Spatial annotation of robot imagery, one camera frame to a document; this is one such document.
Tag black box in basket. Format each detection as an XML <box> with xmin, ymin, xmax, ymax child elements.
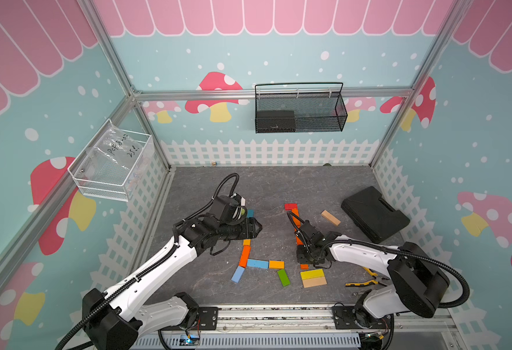
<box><xmin>255</xmin><ymin>110</ymin><xmax>296</xmax><ymax>134</ymax></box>

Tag red block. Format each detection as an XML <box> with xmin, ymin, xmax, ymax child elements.
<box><xmin>285</xmin><ymin>204</ymin><xmax>298</xmax><ymax>211</ymax></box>

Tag clear plastic wall bin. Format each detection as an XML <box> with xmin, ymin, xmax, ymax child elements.
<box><xmin>68</xmin><ymin>119</ymin><xmax>155</xmax><ymax>202</ymax></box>

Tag green block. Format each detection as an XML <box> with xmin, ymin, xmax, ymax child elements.
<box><xmin>277</xmin><ymin>269</ymin><xmax>291</xmax><ymax>287</ymax></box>

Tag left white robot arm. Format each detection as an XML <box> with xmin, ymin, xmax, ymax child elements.
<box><xmin>56</xmin><ymin>173</ymin><xmax>263</xmax><ymax>349</ymax></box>

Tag yellow-green wide block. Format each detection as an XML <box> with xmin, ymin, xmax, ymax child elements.
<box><xmin>301</xmin><ymin>269</ymin><xmax>325</xmax><ymax>281</ymax></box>

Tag orange long block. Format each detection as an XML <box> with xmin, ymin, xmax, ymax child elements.
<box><xmin>239</xmin><ymin>245</ymin><xmax>251</xmax><ymax>268</ymax></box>

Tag light blue block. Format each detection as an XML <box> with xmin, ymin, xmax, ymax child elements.
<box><xmin>231</xmin><ymin>265</ymin><xmax>245</xmax><ymax>284</ymax></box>

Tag blue long block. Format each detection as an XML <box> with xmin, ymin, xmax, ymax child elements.
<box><xmin>247</xmin><ymin>259</ymin><xmax>269</xmax><ymax>269</ymax></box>

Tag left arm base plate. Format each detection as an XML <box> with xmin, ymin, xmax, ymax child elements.
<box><xmin>168</xmin><ymin>306</ymin><xmax>220</xmax><ymax>332</ymax></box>

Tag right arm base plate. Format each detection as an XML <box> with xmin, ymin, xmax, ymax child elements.
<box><xmin>331</xmin><ymin>304</ymin><xmax>391</xmax><ymax>331</ymax></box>

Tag yellow black pliers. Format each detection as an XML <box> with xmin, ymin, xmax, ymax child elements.
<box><xmin>345</xmin><ymin>267</ymin><xmax>390</xmax><ymax>287</ymax></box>

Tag green circuit board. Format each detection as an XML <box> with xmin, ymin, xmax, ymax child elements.
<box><xmin>179</xmin><ymin>335</ymin><xmax>201</xmax><ymax>347</ymax></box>

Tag black plastic tool case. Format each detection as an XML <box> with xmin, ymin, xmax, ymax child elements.
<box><xmin>341</xmin><ymin>186</ymin><xmax>411</xmax><ymax>244</ymax></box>

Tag black wire mesh basket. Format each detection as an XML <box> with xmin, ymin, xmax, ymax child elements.
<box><xmin>254</xmin><ymin>82</ymin><xmax>348</xmax><ymax>133</ymax></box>

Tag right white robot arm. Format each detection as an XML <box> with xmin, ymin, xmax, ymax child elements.
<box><xmin>287</xmin><ymin>211</ymin><xmax>470</xmax><ymax>329</ymax></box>

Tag tan long block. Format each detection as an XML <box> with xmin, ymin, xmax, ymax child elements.
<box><xmin>321</xmin><ymin>210</ymin><xmax>341</xmax><ymax>226</ymax></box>

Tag small orange-yellow block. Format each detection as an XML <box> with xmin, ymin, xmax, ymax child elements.
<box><xmin>269</xmin><ymin>260</ymin><xmax>285</xmax><ymax>270</ymax></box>

